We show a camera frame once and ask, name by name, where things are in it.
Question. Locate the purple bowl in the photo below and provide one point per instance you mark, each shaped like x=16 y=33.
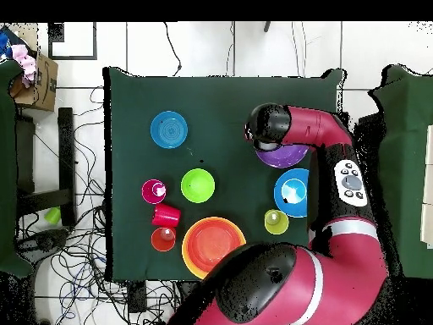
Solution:
x=284 y=157

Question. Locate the red cup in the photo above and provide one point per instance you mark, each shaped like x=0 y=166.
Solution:
x=165 y=216

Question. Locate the wide orange-red bowl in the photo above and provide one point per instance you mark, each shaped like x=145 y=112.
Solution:
x=209 y=247

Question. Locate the light orange bowl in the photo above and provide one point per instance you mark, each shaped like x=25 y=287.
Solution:
x=185 y=250

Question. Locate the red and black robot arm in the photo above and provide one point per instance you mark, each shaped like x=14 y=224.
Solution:
x=351 y=271

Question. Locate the dark green tablecloth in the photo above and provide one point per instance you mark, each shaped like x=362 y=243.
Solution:
x=203 y=94

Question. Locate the deep blue bowl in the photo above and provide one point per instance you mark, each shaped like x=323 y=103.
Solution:
x=291 y=193

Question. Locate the green bowl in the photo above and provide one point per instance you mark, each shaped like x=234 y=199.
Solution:
x=198 y=186

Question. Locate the small blue ringed bowl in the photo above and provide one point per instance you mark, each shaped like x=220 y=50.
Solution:
x=169 y=129

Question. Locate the yellow cup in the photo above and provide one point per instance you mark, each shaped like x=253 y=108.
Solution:
x=279 y=226

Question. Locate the black stand leg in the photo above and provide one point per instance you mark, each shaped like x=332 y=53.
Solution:
x=267 y=26

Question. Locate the pink cup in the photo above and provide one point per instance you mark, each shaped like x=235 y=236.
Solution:
x=149 y=193

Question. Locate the black cabinet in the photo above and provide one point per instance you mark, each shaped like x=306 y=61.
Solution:
x=370 y=135

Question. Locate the orange cup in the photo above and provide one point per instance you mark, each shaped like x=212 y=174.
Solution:
x=159 y=242

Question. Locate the green cloth covered table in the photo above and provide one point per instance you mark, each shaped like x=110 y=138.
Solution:
x=6 y=169
x=406 y=152

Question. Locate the white box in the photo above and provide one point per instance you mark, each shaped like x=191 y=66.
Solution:
x=428 y=220

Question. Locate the black floor box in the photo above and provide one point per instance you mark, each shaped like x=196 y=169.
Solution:
x=137 y=296

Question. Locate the cardboard box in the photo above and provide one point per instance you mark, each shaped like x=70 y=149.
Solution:
x=44 y=91

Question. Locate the lime green cup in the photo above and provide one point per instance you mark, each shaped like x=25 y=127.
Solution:
x=53 y=216

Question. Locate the pink cloth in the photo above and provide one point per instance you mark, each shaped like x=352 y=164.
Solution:
x=25 y=61

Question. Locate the black bench frame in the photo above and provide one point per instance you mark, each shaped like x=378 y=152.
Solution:
x=66 y=152

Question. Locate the black square frame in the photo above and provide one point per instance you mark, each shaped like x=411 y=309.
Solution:
x=72 y=58

